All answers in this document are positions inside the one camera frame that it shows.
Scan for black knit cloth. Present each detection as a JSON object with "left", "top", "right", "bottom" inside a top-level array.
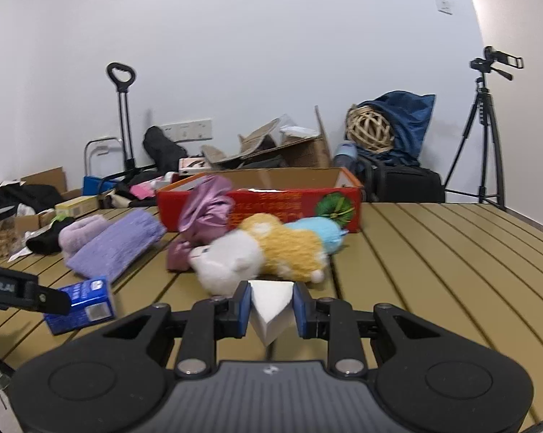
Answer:
[{"left": 26, "top": 217, "right": 75, "bottom": 255}]

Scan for white wall socket strip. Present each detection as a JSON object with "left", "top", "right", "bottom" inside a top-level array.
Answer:
[{"left": 160, "top": 118, "right": 213, "bottom": 142}]

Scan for blue water bottle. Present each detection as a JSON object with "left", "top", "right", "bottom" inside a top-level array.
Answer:
[{"left": 332, "top": 141, "right": 358, "bottom": 173}]

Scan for black suitcase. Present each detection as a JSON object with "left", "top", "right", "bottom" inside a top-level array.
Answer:
[{"left": 355, "top": 158, "right": 446, "bottom": 204}]

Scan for dark blue fabric bag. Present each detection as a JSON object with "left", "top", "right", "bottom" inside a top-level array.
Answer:
[{"left": 358, "top": 91, "right": 436, "bottom": 167}]

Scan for yellow small carton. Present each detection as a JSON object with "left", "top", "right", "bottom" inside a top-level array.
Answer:
[{"left": 55, "top": 196, "right": 99, "bottom": 218}]

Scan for light blue plush toy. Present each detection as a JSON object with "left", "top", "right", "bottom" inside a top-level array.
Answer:
[{"left": 285, "top": 217, "right": 348, "bottom": 254}]

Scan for black camera tripod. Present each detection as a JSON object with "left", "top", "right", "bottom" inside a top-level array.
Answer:
[{"left": 443, "top": 73, "right": 507, "bottom": 211}]

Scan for clear jar with black lid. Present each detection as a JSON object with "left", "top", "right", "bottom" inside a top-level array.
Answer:
[{"left": 0, "top": 205, "right": 21, "bottom": 259}]

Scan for lilac fuzzy towel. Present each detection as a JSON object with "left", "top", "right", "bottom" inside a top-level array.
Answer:
[{"left": 58, "top": 215, "right": 111, "bottom": 261}]

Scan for white foam block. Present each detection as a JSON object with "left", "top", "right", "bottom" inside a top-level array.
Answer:
[{"left": 250, "top": 280, "right": 295, "bottom": 346}]

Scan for black rolled bag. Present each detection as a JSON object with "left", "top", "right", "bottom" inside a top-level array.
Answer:
[{"left": 142, "top": 126, "right": 188, "bottom": 174}]

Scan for white and yellow plush toy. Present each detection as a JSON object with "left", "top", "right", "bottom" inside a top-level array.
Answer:
[{"left": 189, "top": 213, "right": 328, "bottom": 296}]

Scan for black trolley handle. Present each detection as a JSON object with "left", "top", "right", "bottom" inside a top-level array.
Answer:
[{"left": 106, "top": 62, "right": 137, "bottom": 178}]

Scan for woven rattan ball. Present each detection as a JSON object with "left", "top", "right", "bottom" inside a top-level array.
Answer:
[{"left": 345, "top": 105, "right": 395, "bottom": 153}]

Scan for blue tissue pack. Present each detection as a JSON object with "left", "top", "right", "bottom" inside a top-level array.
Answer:
[{"left": 43, "top": 277, "right": 116, "bottom": 335}]

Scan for pink satin cloth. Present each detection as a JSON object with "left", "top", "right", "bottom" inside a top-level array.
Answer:
[{"left": 167, "top": 175, "right": 234, "bottom": 272}]

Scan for open brown cardboard box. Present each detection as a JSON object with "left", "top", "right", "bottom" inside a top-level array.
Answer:
[{"left": 201, "top": 106, "right": 331, "bottom": 170}]

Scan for purple woven drawstring pouch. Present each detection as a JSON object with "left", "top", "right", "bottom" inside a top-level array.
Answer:
[{"left": 66, "top": 209, "right": 167, "bottom": 284}]

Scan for red cardboard box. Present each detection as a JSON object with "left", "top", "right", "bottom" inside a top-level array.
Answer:
[{"left": 156, "top": 166, "right": 364, "bottom": 235}]

